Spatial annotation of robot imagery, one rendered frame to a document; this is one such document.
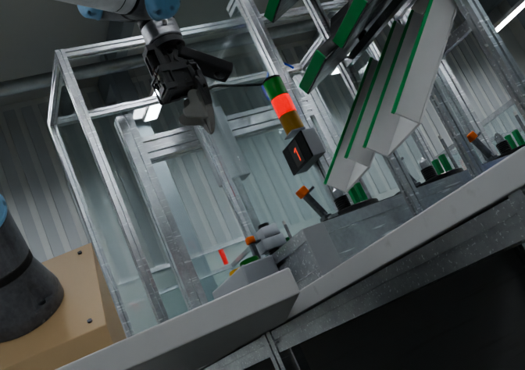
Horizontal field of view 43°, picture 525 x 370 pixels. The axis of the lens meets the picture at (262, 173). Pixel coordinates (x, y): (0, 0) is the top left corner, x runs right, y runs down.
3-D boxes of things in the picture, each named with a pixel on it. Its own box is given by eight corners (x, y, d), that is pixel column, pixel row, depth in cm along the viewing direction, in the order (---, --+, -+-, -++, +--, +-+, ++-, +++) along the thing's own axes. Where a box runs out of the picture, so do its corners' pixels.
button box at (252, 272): (253, 295, 123) (240, 265, 124) (222, 318, 141) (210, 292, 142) (284, 282, 126) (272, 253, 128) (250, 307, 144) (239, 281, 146)
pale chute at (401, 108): (421, 123, 92) (391, 111, 92) (388, 158, 104) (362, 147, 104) (469, -26, 103) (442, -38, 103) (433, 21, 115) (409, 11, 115)
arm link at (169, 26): (171, 34, 141) (180, 11, 134) (179, 52, 140) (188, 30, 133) (138, 40, 138) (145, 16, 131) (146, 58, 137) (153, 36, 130)
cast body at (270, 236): (266, 250, 165) (255, 225, 167) (260, 256, 169) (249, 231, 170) (294, 240, 169) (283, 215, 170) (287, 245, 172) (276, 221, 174)
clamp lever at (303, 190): (323, 216, 136) (298, 190, 136) (319, 220, 138) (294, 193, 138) (334, 206, 138) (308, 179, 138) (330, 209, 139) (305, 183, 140)
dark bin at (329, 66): (326, 59, 111) (293, 31, 112) (308, 94, 123) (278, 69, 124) (420, -34, 121) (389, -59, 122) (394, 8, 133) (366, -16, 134)
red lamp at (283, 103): (283, 112, 164) (275, 95, 166) (276, 121, 169) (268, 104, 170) (299, 108, 167) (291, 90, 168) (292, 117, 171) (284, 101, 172)
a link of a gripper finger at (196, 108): (191, 138, 128) (173, 97, 131) (217, 131, 131) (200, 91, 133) (194, 131, 126) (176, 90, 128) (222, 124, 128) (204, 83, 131)
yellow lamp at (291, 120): (291, 129, 163) (283, 112, 164) (283, 138, 168) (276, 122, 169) (308, 125, 165) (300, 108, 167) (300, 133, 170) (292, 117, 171)
